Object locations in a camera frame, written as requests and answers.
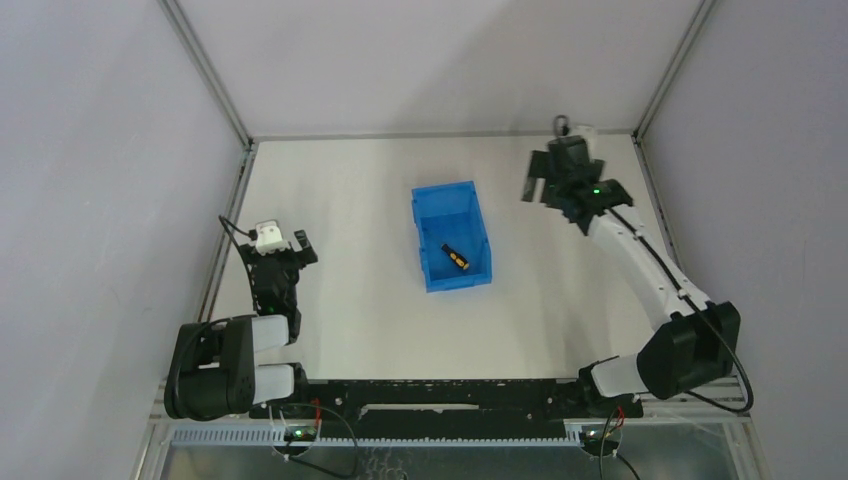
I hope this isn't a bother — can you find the black yellow screwdriver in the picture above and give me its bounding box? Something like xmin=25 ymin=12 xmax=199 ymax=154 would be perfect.
xmin=441 ymin=243 xmax=470 ymax=271

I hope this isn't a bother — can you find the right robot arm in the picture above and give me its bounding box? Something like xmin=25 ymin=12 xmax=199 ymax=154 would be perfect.
xmin=522 ymin=135 xmax=741 ymax=403

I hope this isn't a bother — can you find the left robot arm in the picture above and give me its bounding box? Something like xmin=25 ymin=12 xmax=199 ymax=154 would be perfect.
xmin=163 ymin=222 xmax=318 ymax=421

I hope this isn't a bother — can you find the blue plastic bin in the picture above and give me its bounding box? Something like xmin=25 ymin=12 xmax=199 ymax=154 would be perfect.
xmin=411 ymin=181 xmax=493 ymax=293

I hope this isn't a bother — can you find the left control board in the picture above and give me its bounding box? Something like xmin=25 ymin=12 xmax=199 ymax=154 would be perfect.
xmin=283 ymin=427 xmax=317 ymax=443

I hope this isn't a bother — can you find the control board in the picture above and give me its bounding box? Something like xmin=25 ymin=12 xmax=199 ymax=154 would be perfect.
xmin=580 ymin=429 xmax=622 ymax=459
xmin=283 ymin=427 xmax=317 ymax=443

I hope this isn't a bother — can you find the right control board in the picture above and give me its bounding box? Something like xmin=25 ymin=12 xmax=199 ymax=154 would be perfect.
xmin=580 ymin=429 xmax=622 ymax=459

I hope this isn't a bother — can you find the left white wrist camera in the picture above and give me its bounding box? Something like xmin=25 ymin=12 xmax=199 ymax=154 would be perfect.
xmin=254 ymin=220 xmax=291 ymax=255

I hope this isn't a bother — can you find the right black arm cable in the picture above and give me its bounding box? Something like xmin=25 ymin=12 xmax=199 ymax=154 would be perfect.
xmin=553 ymin=115 xmax=757 ymax=415

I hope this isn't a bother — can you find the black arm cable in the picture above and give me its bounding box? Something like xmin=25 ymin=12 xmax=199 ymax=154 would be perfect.
xmin=218 ymin=215 xmax=260 ymax=313
xmin=553 ymin=115 xmax=757 ymax=415

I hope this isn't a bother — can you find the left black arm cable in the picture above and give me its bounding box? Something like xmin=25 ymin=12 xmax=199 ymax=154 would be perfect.
xmin=218 ymin=215 xmax=260 ymax=313

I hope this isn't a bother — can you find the left aluminium frame rail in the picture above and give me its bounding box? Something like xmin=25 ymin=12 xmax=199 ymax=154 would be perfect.
xmin=195 ymin=141 xmax=257 ymax=323

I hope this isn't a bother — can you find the aluminium frame rail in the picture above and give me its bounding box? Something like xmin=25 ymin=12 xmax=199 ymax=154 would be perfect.
xmin=630 ymin=133 xmax=694 ymax=287
xmin=195 ymin=141 xmax=257 ymax=323

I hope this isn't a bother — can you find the right aluminium frame rail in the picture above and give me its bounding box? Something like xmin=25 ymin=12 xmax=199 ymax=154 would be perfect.
xmin=630 ymin=133 xmax=694 ymax=287

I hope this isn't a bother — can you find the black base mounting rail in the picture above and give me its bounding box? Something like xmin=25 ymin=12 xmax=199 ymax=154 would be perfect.
xmin=248 ymin=378 xmax=644 ymax=436

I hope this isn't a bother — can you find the white slotted cable duct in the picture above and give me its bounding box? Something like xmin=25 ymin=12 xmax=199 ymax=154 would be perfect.
xmin=170 ymin=424 xmax=581 ymax=447

